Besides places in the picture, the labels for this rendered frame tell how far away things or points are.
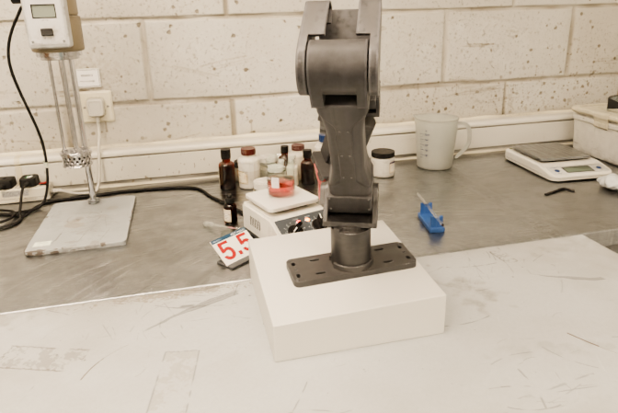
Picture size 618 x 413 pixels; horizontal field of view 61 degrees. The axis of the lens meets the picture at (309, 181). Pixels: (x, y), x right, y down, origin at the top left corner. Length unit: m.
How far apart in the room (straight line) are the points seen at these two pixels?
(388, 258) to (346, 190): 0.15
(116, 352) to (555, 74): 1.60
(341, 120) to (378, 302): 0.28
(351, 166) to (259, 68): 0.89
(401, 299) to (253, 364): 0.23
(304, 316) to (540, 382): 0.31
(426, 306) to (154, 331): 0.41
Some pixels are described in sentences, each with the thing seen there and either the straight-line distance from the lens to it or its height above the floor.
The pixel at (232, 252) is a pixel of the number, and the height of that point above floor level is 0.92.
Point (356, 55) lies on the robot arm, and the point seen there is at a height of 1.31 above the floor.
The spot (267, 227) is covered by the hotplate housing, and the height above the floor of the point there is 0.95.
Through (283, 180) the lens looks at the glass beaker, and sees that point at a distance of 1.08.
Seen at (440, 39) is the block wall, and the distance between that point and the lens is 1.73.
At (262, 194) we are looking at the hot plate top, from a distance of 1.13.
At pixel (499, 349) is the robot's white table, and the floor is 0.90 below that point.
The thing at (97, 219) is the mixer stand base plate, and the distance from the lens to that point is 1.32.
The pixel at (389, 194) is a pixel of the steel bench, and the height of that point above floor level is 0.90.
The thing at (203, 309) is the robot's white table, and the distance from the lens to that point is 0.90.
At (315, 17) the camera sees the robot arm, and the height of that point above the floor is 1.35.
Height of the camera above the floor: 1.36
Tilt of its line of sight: 18 degrees down
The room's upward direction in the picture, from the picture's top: 1 degrees counter-clockwise
